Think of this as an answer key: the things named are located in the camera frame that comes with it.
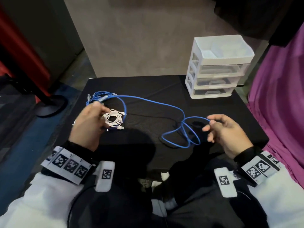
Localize person's right forearm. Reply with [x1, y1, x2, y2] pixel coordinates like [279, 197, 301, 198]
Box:
[234, 146, 304, 228]

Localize black curtain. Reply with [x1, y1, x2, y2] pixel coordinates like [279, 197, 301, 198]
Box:
[213, 0, 304, 47]

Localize red panel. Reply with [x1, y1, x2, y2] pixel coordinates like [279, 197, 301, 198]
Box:
[0, 3, 52, 98]

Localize white plastic drawer organizer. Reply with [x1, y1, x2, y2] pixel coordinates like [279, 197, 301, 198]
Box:
[185, 35, 255, 99]

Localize white marker tag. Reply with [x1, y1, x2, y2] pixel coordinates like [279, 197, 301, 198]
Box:
[95, 161, 116, 193]
[214, 167, 238, 198]

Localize black wristband cable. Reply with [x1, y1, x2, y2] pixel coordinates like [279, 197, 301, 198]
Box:
[67, 184, 96, 228]

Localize purple cloth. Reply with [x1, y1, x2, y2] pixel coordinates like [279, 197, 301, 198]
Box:
[247, 22, 304, 189]

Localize person's black trousers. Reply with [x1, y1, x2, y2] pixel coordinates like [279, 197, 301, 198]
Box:
[69, 155, 270, 228]

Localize person's right hand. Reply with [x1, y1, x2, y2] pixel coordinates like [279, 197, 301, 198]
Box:
[202, 114, 254, 160]

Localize person's left hand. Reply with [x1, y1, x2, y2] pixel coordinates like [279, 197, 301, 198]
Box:
[69, 102, 111, 152]

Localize person's white shoe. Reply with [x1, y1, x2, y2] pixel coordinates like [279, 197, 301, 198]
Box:
[151, 196, 179, 218]
[137, 171, 170, 188]

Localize thin black cable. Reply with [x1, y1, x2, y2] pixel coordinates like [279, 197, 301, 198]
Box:
[126, 113, 206, 149]

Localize blue network cable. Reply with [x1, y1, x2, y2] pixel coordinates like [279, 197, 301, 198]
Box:
[86, 91, 211, 149]

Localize clear plastic drawer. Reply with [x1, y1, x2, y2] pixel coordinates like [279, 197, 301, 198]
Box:
[197, 63, 250, 78]
[195, 77, 239, 89]
[192, 88, 233, 99]

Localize person's left forearm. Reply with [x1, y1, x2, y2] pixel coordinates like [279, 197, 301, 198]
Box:
[0, 140, 100, 228]

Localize marker wristband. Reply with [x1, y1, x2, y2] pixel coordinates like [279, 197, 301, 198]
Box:
[240, 151, 286, 186]
[40, 146, 93, 186]

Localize white coiled cable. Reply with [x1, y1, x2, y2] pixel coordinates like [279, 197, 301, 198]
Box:
[102, 109, 125, 131]

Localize black round stand base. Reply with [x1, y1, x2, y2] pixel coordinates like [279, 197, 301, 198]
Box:
[35, 94, 68, 118]

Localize black tablecloth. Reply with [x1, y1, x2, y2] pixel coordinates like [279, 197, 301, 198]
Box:
[51, 75, 270, 181]

